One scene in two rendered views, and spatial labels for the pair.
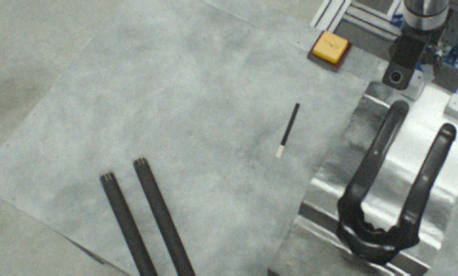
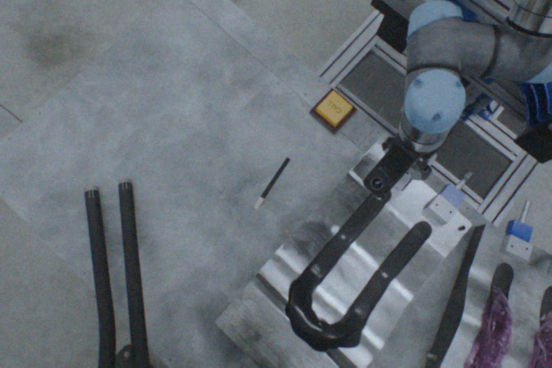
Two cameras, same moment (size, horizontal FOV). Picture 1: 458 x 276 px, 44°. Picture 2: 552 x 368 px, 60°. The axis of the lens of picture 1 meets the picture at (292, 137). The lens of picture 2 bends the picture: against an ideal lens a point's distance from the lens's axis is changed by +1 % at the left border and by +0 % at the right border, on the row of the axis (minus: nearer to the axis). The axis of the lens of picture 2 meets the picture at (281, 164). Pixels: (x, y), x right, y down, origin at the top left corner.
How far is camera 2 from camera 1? 0.30 m
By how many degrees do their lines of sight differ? 10
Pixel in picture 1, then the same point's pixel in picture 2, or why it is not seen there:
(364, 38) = (386, 74)
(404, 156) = (372, 245)
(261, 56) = (265, 100)
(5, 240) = not seen: hidden behind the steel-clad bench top
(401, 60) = (387, 169)
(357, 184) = (317, 267)
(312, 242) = (262, 307)
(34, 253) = not seen: hidden behind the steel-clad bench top
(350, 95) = (341, 161)
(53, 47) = (103, 14)
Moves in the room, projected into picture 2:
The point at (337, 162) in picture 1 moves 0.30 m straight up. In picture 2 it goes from (304, 239) to (325, 216)
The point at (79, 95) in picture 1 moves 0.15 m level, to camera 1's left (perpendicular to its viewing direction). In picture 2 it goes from (85, 103) to (25, 80)
